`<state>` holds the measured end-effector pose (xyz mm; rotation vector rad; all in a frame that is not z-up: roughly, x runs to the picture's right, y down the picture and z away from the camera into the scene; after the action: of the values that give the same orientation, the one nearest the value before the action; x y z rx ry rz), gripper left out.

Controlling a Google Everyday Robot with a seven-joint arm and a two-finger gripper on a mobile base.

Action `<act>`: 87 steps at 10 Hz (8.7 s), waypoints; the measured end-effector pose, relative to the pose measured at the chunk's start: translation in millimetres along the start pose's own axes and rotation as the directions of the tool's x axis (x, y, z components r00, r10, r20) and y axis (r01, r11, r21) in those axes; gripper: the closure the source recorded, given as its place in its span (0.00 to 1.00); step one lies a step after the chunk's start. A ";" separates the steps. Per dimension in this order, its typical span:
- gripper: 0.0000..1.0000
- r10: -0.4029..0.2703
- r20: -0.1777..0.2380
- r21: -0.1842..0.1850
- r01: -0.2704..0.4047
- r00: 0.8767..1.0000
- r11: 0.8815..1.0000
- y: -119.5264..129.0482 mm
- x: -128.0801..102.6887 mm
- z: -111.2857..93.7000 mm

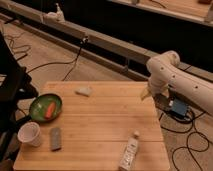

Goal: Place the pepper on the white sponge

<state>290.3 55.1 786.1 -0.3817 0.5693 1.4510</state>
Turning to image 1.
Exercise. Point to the orange pepper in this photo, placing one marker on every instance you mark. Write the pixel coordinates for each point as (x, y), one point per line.
(50, 110)

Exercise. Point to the green frying pan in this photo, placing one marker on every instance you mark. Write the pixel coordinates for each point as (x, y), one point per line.
(39, 105)

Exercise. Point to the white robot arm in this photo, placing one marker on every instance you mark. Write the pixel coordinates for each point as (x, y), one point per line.
(164, 72)

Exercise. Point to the white plastic bottle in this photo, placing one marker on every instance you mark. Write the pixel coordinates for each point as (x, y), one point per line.
(130, 152)

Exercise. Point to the white sponge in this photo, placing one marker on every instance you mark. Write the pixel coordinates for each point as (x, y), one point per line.
(84, 91)

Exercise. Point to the black chair frame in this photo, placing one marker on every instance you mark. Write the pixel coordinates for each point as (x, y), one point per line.
(15, 87)

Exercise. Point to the blue power box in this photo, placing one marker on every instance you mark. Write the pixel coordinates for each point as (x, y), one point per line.
(178, 108)

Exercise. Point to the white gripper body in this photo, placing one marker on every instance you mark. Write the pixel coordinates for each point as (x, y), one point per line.
(156, 86)

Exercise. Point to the wooden cutting board table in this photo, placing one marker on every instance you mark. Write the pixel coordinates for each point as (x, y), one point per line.
(95, 130)

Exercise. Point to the white paper cup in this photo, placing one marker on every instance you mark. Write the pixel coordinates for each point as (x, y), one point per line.
(30, 133)

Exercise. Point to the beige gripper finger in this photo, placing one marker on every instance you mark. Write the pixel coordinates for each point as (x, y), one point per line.
(145, 93)

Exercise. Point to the white object on rail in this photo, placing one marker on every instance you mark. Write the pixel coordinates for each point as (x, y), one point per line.
(58, 15)

